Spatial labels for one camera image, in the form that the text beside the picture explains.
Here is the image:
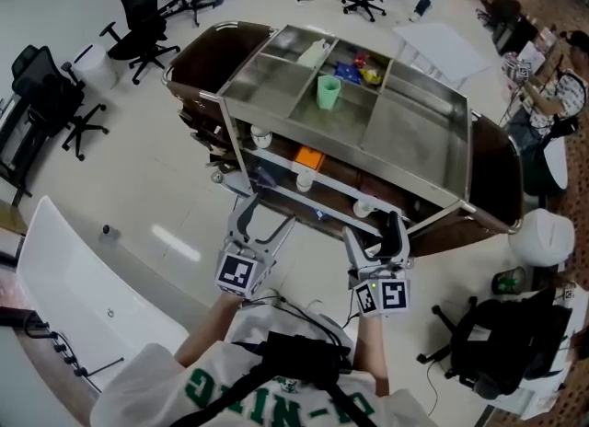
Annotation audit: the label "person's left forearm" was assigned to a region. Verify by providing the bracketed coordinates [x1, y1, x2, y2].
[176, 294, 244, 367]

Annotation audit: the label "orange box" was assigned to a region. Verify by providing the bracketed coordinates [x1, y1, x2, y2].
[293, 144, 327, 172]

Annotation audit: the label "white rectangular table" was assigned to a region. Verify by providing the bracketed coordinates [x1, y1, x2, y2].
[393, 22, 493, 84]

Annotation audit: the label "white cylindrical bin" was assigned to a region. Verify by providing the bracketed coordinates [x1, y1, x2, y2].
[72, 42, 119, 90]

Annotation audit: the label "black bath faucet set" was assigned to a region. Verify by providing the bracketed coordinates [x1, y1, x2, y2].
[22, 312, 125, 380]

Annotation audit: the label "white plastic bottle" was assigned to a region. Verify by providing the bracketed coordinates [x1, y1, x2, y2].
[296, 39, 329, 70]

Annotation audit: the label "black chest harness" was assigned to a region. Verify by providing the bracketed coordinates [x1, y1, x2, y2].
[169, 331, 378, 427]

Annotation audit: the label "stainless steel service cart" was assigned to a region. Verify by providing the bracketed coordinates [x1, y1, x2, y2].
[161, 19, 525, 259]

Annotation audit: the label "white round stool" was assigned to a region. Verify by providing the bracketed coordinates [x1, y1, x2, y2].
[508, 207, 576, 268]

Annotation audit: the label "green cup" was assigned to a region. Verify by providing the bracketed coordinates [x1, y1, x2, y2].
[316, 74, 342, 111]

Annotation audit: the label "white shirt with green print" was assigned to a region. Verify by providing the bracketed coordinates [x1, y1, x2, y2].
[89, 300, 438, 427]

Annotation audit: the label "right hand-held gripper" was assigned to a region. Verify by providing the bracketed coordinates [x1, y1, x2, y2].
[341, 209, 414, 319]

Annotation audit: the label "white cup with handle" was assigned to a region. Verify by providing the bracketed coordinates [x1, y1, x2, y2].
[352, 199, 378, 219]

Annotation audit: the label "blue packet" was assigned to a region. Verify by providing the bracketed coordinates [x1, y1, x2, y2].
[334, 61, 364, 85]

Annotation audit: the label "person's right forearm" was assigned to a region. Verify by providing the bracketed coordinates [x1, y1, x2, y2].
[356, 314, 392, 398]

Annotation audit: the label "white round table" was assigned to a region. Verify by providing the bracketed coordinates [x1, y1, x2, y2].
[542, 137, 570, 194]

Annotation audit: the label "white bathtub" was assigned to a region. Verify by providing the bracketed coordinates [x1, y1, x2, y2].
[16, 194, 191, 394]

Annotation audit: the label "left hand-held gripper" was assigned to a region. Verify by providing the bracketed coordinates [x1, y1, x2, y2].
[214, 192, 296, 301]

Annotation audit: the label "grey trousers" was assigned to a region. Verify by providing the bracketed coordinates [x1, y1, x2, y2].
[227, 298, 358, 352]

